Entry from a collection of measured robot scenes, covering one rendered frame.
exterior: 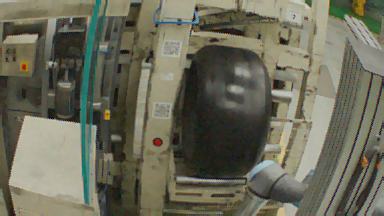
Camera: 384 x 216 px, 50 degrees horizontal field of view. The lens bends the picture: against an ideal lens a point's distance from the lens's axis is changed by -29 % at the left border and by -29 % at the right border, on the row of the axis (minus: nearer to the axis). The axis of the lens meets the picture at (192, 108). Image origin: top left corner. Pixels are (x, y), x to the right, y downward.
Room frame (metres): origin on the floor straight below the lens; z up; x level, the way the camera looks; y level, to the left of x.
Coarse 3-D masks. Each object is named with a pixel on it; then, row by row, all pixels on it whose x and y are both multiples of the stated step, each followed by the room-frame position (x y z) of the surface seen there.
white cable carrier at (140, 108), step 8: (144, 64) 2.11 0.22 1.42; (152, 64) 2.13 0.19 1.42; (144, 72) 2.11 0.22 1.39; (144, 80) 2.11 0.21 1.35; (144, 88) 2.11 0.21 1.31; (144, 96) 2.11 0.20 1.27; (144, 104) 2.11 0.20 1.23; (136, 112) 2.11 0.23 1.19; (144, 112) 2.13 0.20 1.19; (136, 120) 2.11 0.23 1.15; (136, 128) 2.11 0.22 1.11; (136, 136) 2.11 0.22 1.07; (136, 144) 2.11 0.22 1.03; (136, 152) 2.11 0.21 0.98
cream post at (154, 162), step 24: (168, 0) 2.11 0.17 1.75; (192, 0) 2.12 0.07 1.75; (168, 24) 2.11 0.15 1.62; (168, 72) 2.12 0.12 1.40; (168, 96) 2.12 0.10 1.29; (144, 120) 2.15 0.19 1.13; (168, 120) 2.12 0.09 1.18; (144, 144) 2.11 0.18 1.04; (168, 144) 2.12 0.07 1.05; (144, 168) 2.11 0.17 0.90; (144, 192) 2.11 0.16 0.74
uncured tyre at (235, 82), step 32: (192, 64) 2.36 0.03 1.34; (224, 64) 2.13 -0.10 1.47; (256, 64) 2.18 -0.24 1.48; (192, 96) 2.48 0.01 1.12; (224, 96) 2.01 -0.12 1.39; (256, 96) 2.04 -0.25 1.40; (192, 128) 2.41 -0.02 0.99; (224, 128) 1.95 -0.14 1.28; (256, 128) 1.98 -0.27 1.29; (192, 160) 1.99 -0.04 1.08; (224, 160) 1.95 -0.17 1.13; (256, 160) 1.99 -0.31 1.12
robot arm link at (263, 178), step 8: (256, 168) 1.66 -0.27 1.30; (264, 168) 1.64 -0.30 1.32; (272, 168) 1.63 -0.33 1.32; (280, 168) 1.64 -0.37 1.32; (256, 176) 1.63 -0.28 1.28; (264, 176) 1.61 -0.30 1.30; (272, 176) 1.60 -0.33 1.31; (280, 176) 1.59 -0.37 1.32; (256, 184) 1.61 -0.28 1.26; (264, 184) 1.59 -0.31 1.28; (272, 184) 1.57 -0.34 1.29; (248, 192) 1.62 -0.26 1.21; (256, 192) 1.59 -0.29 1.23; (264, 192) 1.58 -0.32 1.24; (248, 200) 1.59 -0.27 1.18; (256, 200) 1.58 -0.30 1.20; (264, 200) 1.58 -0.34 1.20; (240, 208) 1.59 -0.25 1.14; (248, 208) 1.57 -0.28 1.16; (256, 208) 1.58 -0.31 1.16
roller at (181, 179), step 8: (184, 176) 2.08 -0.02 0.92; (192, 176) 2.09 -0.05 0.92; (200, 176) 2.10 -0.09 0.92; (192, 184) 2.07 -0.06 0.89; (200, 184) 2.07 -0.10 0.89; (208, 184) 2.08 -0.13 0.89; (216, 184) 2.09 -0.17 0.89; (224, 184) 2.09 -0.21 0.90; (232, 184) 2.10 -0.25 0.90; (240, 184) 2.11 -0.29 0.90
